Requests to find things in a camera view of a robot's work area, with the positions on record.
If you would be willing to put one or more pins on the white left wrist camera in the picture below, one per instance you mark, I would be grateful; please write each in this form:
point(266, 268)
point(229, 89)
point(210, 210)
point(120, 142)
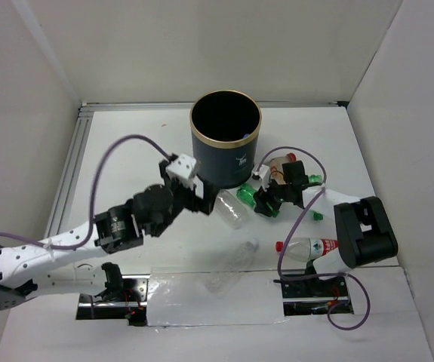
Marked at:
point(183, 169)

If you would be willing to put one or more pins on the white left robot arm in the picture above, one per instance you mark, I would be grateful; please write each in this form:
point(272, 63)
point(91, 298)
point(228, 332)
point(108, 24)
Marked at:
point(55, 266)

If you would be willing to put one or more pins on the aluminium frame rail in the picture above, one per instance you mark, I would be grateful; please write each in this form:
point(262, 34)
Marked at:
point(322, 129)

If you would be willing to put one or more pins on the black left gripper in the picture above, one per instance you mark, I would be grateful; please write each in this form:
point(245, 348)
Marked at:
point(200, 204)

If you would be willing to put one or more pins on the silver tape sheet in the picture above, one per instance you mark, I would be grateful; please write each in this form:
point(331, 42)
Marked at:
point(214, 299)

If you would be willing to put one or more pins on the clear jar metal lid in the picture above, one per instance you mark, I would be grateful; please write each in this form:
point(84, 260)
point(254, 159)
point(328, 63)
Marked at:
point(230, 209)

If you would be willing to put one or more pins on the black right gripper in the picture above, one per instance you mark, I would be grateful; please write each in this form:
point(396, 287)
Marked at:
point(262, 197)

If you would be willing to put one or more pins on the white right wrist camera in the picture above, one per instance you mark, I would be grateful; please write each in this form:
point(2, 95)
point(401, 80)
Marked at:
point(261, 173)

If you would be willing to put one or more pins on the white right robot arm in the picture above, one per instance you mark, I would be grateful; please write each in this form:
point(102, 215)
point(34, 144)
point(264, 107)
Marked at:
point(363, 230)

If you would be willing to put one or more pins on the clear bottle red label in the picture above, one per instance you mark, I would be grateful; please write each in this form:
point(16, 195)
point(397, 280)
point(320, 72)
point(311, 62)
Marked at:
point(307, 249)

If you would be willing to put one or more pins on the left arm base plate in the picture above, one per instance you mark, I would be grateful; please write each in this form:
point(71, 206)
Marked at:
point(128, 305)

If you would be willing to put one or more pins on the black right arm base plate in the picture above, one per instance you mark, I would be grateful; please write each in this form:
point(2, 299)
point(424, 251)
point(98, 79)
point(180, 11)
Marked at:
point(314, 297)

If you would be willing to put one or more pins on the clear bottle white cap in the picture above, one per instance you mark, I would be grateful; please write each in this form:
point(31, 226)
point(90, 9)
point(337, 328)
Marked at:
point(231, 268)

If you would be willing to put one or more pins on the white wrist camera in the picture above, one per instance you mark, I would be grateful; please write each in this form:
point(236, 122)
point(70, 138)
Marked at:
point(183, 169)
point(261, 173)

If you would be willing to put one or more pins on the clear bottle yellow cap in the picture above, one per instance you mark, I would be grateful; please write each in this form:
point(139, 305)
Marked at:
point(278, 176)

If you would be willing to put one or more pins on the green bottle barcode label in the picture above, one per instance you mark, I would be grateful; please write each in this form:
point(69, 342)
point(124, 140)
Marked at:
point(245, 193)

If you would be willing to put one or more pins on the clear bottle red cap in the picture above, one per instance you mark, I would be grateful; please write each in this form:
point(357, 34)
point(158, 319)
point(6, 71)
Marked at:
point(277, 162)

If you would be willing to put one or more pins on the dark bin with gold rim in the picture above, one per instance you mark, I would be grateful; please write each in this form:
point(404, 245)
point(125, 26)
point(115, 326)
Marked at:
point(218, 122)

